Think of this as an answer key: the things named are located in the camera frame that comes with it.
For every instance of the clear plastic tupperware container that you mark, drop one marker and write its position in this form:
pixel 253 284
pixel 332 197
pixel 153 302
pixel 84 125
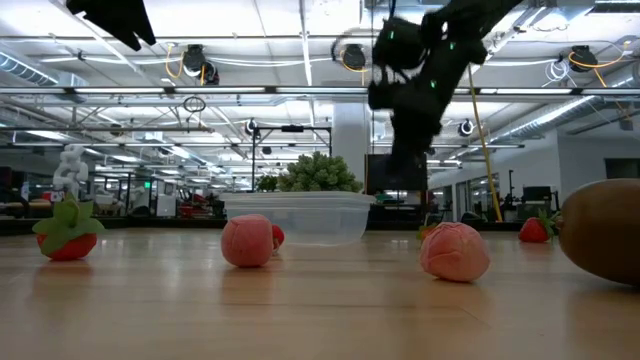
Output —
pixel 325 220

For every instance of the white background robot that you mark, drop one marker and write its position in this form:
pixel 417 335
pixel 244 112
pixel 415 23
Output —
pixel 70 170

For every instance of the brown toy kiwi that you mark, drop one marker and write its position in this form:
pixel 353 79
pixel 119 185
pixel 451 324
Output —
pixel 605 230

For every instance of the red strawberry large green leaves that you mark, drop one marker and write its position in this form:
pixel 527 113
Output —
pixel 67 245

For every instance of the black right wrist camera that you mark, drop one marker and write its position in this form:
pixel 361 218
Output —
pixel 382 95

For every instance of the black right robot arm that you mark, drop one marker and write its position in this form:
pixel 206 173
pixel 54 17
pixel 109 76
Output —
pixel 480 22

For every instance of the black wall screen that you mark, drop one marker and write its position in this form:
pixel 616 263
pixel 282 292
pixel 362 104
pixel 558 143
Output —
pixel 622 168

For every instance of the silver ceiling air duct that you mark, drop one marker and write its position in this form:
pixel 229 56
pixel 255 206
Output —
pixel 550 116
pixel 25 70

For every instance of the pink plush peach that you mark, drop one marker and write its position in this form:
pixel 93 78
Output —
pixel 454 252
pixel 247 241

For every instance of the green artificial succulent plant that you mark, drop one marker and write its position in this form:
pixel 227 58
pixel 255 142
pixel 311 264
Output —
pixel 320 175

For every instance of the dark green background plant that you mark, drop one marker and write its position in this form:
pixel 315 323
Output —
pixel 267 183

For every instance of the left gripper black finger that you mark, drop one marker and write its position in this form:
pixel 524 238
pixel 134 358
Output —
pixel 120 20

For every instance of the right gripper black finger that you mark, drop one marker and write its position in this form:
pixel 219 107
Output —
pixel 412 155

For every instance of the black background monitor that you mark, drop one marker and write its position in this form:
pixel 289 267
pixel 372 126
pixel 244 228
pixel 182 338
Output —
pixel 536 194

